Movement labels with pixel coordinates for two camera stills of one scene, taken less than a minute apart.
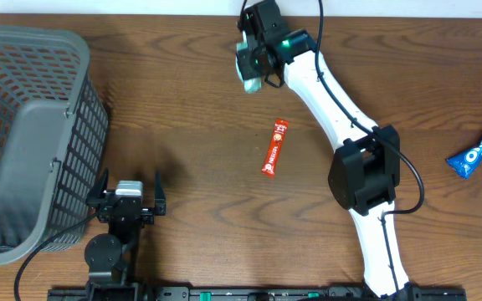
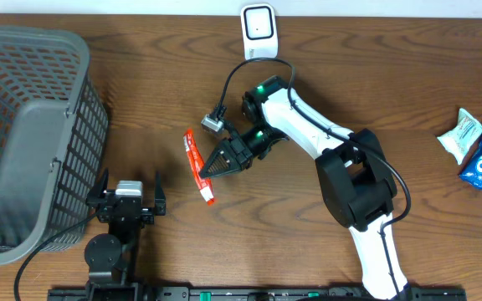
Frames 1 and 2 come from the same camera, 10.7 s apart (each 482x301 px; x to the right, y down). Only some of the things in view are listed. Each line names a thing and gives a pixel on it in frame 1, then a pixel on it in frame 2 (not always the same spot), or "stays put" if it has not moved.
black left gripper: x=146 y=217 stays put
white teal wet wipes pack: x=251 y=84 → x=459 y=140
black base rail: x=258 y=293 stays put
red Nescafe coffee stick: x=279 y=133 → x=195 y=157
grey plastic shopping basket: x=40 y=140 stays put
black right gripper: x=246 y=66 → x=235 y=153
